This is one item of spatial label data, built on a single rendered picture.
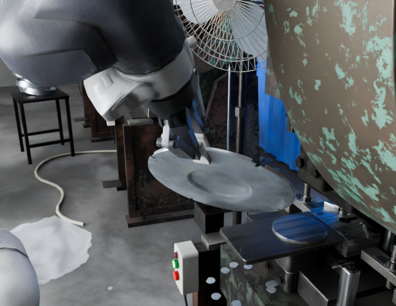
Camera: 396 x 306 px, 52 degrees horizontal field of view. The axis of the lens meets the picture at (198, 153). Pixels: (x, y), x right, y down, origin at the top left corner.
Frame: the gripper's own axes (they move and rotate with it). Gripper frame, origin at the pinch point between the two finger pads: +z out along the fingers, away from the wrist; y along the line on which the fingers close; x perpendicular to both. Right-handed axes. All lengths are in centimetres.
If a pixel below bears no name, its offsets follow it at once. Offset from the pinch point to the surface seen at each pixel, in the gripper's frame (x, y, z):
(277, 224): -10.9, -0.1, 36.1
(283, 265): -13.6, -8.9, 37.4
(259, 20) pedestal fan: 9, 76, 52
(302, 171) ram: -15.1, 11.0, 28.9
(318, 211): -19.4, 7.1, 43.8
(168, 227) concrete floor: 67, 24, 171
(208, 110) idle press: 52, 92, 143
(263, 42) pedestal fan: 9, 75, 62
